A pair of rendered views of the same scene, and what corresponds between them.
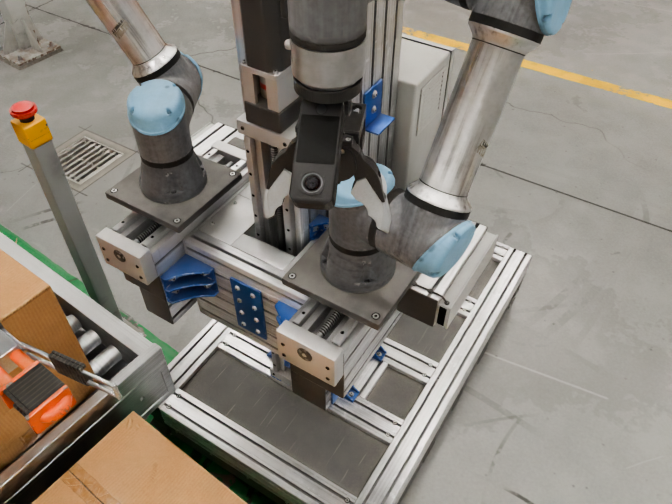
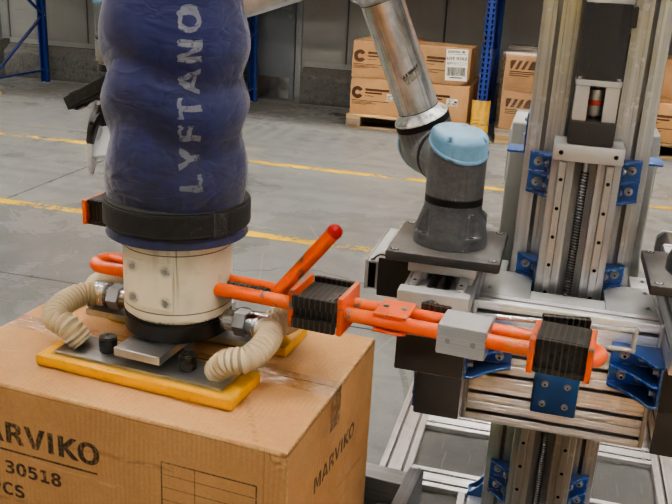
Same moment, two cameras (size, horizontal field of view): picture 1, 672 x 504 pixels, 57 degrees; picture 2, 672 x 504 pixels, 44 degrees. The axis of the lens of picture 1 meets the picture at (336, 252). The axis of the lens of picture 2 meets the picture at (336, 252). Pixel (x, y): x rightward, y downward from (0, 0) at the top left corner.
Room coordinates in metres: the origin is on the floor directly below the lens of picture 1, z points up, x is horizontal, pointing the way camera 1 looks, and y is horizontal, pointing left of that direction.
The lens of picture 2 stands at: (-0.37, 1.10, 1.56)
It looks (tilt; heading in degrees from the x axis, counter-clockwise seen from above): 19 degrees down; 342
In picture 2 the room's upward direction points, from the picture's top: 3 degrees clockwise
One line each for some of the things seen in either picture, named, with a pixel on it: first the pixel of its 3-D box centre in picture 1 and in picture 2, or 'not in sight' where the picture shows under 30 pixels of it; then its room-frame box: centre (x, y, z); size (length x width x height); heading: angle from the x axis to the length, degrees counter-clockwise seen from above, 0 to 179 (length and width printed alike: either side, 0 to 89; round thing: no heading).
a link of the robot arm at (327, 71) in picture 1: (325, 55); not in sight; (0.57, 0.01, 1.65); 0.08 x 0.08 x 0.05
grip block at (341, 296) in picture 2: not in sight; (324, 303); (0.74, 0.75, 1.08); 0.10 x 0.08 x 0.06; 143
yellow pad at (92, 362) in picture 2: not in sight; (147, 359); (0.82, 1.01, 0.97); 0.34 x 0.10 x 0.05; 53
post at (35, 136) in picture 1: (81, 248); not in sight; (1.43, 0.84, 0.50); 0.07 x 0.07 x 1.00; 53
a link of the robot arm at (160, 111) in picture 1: (160, 119); (456, 160); (1.13, 0.37, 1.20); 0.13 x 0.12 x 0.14; 178
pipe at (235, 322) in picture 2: not in sight; (178, 313); (0.90, 0.95, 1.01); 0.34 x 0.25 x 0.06; 53
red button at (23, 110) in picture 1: (24, 112); not in sight; (1.43, 0.84, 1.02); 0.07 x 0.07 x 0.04
